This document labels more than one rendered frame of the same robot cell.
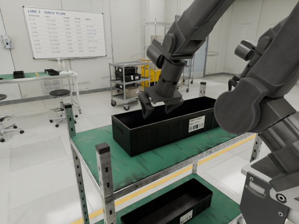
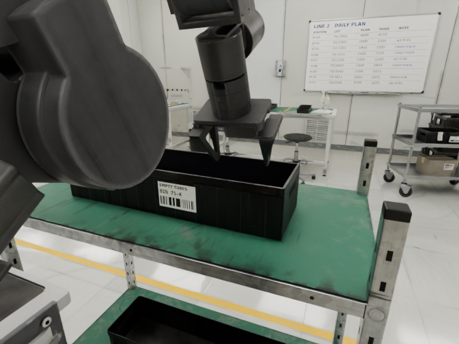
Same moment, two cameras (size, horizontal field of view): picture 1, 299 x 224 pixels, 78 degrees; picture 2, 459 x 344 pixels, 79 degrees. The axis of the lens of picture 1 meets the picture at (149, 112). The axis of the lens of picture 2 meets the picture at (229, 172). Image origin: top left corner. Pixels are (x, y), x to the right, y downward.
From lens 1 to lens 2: 0.93 m
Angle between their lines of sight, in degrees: 52
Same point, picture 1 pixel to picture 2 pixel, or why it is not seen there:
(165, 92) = not seen: hidden behind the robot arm
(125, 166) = (47, 198)
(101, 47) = (417, 77)
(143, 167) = (46, 208)
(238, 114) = not seen: outside the picture
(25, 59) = (294, 90)
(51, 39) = (334, 63)
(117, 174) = not seen: hidden behind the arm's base
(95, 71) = (392, 117)
